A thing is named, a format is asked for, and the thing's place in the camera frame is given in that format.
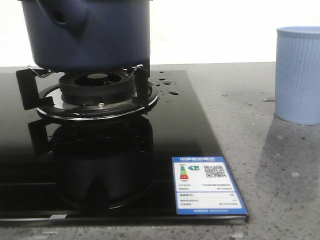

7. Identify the light blue ribbed cup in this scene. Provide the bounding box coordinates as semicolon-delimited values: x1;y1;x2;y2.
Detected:
275;26;320;125

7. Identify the dark blue pot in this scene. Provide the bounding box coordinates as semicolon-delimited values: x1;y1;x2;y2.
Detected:
21;0;150;72

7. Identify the right black pot support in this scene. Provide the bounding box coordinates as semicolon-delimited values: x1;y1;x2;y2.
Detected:
16;64;151;110

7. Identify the black glass gas stove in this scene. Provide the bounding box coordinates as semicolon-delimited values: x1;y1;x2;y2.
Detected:
0;70;249;226

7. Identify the right black gas burner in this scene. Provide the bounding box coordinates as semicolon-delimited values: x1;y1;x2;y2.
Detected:
36;69;159;121

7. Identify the blue energy label sticker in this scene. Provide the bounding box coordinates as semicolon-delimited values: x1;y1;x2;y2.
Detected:
172;156;248;216

